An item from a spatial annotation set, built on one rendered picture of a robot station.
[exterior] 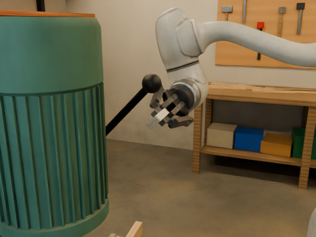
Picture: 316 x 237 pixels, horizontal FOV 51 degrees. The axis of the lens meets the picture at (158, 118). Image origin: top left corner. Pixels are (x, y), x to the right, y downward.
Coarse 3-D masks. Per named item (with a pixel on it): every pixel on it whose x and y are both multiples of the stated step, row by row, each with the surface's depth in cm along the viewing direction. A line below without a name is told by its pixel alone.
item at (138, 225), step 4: (136, 224) 96; (140, 224) 96; (132, 228) 94; (136, 228) 94; (140, 228) 96; (128, 232) 92; (132, 232) 92; (136, 232) 93; (140, 232) 96; (128, 236) 91; (132, 236) 91; (136, 236) 93; (140, 236) 96
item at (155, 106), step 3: (156, 102) 74; (153, 105) 75; (156, 105) 74; (159, 105) 74; (156, 108) 72; (159, 108) 73; (153, 111) 71; (156, 111) 71; (159, 111) 72; (150, 114) 71; (153, 114) 71; (156, 114) 71
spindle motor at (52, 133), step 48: (0, 48) 39; (48, 48) 40; (96, 48) 45; (0, 96) 41; (48, 96) 41; (96, 96) 47; (0, 144) 43; (48, 144) 43; (96, 144) 48; (0, 192) 46; (48, 192) 44; (96, 192) 50
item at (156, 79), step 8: (144, 80) 57; (152, 80) 57; (160, 80) 58; (144, 88) 58; (152, 88) 57; (136, 96) 59; (128, 104) 60; (136, 104) 60; (120, 112) 61; (128, 112) 61; (112, 120) 62; (120, 120) 62; (112, 128) 63
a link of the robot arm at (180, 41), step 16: (160, 16) 94; (176, 16) 92; (160, 32) 94; (176, 32) 92; (192, 32) 91; (208, 32) 92; (224, 32) 92; (240, 32) 91; (256, 32) 91; (160, 48) 96; (176, 48) 93; (192, 48) 93; (256, 48) 92; (272, 48) 90; (288, 48) 89; (304, 48) 89; (176, 64) 94; (304, 64) 90
